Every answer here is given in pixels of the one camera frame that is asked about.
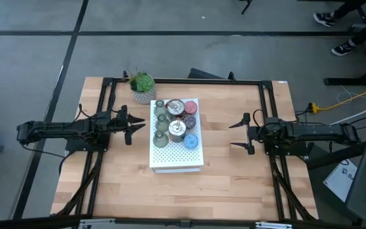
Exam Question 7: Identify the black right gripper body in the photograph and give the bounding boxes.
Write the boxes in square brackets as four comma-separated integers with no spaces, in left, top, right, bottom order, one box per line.
[243,113,268,156]

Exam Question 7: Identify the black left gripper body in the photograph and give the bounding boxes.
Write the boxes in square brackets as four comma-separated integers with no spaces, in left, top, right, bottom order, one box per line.
[109,104,133,146]

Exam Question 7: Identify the green ribbed glass candle holder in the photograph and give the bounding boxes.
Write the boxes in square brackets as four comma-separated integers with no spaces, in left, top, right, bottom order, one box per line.
[153,99,168,117]
[152,130,170,149]
[155,114,170,133]

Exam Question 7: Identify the silver tin candle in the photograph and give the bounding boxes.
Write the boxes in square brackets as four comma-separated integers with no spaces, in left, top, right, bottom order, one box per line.
[166,98,186,119]
[168,119,187,143]

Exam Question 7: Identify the small purple patterned candle holder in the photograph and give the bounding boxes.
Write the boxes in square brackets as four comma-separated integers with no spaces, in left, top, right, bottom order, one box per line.
[183,114,197,130]

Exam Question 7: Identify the small blue patterned candle holder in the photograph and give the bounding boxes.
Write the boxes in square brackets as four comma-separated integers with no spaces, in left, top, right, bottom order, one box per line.
[183,133,200,149]

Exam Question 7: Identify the small red patterned candle holder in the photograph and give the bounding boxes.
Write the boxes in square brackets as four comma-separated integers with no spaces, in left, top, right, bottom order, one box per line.
[184,101,198,115]

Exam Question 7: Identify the succulent in triangle-patterned pot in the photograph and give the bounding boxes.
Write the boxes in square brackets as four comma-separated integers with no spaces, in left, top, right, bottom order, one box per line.
[127,67,157,105]

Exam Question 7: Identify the white perforated metal shelf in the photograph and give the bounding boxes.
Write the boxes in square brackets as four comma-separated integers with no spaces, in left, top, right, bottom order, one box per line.
[149,98,205,174]

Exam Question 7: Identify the black metal bar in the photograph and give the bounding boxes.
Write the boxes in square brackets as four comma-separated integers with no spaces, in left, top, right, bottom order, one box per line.
[306,136,366,169]

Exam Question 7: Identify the white printed booklet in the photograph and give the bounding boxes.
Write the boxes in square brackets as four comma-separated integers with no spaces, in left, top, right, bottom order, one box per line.
[322,158,358,203]

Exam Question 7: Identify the black desk foot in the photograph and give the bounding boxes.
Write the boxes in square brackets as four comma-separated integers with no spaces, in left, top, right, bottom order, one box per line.
[324,60,366,86]

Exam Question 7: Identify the black tripod leg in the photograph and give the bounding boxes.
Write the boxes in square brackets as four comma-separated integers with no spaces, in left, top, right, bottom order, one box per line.
[239,0,254,15]

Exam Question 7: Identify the person's black shoe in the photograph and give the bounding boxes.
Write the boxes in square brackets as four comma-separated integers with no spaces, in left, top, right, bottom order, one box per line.
[331,40,358,57]
[313,11,336,28]

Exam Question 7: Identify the black horizontal beam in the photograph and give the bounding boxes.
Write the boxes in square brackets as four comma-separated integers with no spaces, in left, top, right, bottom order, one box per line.
[0,214,366,229]

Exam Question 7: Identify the black looped gripper cable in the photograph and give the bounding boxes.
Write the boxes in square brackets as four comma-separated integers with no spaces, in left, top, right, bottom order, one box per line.
[252,109,265,123]

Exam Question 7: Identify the black aluminium table frame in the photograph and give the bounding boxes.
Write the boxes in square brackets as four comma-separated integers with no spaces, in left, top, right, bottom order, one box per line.
[51,70,320,223]

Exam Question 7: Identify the yellow extension cable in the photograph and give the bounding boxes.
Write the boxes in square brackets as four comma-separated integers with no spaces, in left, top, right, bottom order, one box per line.
[308,81,366,115]

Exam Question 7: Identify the black wedge-shaped mount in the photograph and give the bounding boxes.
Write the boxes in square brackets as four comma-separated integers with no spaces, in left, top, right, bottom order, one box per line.
[187,67,227,80]

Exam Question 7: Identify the silver metal bracket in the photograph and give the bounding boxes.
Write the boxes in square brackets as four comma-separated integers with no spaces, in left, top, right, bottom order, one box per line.
[78,218,116,229]
[255,221,294,229]

